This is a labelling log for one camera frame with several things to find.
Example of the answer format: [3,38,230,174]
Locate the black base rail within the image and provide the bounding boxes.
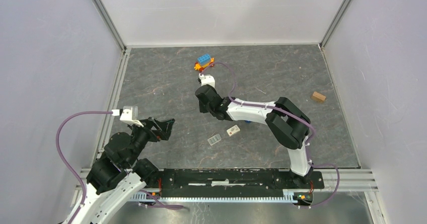
[147,168,325,198]

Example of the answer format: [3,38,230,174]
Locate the white cable duct strip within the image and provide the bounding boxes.
[128,189,296,203]

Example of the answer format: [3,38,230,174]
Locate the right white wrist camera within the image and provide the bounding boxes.
[198,74,216,88]

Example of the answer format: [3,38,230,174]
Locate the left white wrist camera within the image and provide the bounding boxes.
[111,106,144,127]

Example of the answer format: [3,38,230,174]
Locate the toy brick car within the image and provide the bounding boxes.
[194,54,215,72]

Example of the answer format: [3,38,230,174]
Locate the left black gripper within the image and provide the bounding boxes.
[125,115,175,166]

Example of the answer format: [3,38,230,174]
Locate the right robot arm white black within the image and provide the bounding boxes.
[195,85,313,188]

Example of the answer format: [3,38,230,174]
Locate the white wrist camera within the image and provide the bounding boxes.
[111,106,144,127]
[198,74,216,88]

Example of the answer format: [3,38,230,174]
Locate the small wooden block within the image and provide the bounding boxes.
[311,91,326,103]

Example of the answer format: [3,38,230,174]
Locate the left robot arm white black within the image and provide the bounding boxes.
[65,117,175,223]

